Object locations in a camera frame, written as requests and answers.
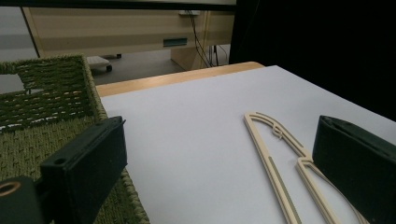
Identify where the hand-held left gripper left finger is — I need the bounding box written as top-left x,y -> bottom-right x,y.
39,116 -> 128,224

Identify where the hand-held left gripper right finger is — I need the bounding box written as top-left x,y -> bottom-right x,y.
312,115 -> 396,224

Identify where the green woven basket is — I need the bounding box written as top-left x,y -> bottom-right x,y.
0,54 -> 151,224

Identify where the beige plastic clothes hanger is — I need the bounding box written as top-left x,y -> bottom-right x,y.
243,111 -> 372,224

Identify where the beige desk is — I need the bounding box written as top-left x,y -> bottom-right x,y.
21,6 -> 236,72

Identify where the black curtain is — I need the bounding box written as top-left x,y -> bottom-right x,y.
228,0 -> 396,123

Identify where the black cable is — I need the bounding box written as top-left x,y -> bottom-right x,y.
186,9 -> 216,68

